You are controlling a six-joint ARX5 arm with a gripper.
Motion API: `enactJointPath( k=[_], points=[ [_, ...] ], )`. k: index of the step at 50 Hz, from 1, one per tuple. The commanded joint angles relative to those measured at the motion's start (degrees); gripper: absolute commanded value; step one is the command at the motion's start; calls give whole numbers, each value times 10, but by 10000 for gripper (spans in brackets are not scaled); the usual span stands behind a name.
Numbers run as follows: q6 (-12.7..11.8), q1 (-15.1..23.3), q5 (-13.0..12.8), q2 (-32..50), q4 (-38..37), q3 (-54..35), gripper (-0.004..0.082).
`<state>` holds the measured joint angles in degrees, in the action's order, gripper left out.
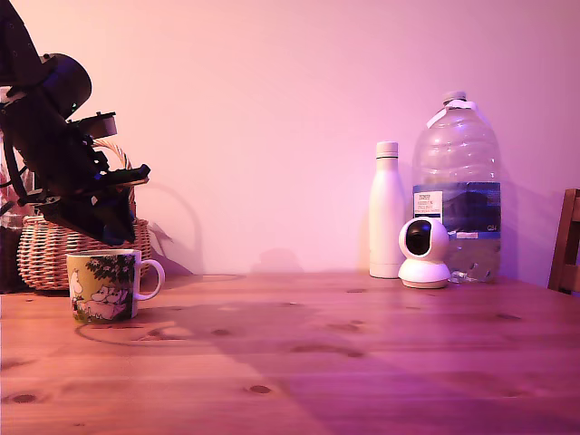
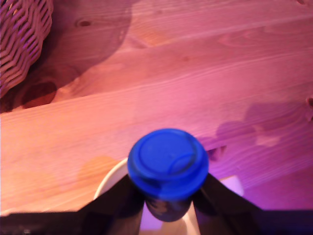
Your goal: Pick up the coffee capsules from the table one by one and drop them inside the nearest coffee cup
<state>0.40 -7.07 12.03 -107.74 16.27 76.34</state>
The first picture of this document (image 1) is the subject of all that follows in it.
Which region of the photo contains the large clear water bottle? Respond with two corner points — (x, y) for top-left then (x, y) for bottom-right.
(411, 90), (503, 285)

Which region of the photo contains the white insulated bottle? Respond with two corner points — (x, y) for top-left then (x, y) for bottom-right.
(368, 140), (406, 279)

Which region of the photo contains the cartoon print coffee mug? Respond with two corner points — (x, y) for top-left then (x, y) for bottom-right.
(66, 248), (166, 324)

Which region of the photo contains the small white round camera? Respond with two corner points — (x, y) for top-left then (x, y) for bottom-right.
(397, 217), (452, 290)

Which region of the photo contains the wicker basket with handle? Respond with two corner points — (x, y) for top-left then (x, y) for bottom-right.
(16, 139), (153, 292)

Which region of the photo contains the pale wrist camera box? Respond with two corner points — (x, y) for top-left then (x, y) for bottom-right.
(77, 110), (120, 140)

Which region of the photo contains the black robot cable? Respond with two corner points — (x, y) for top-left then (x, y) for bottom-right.
(2, 133), (33, 206)

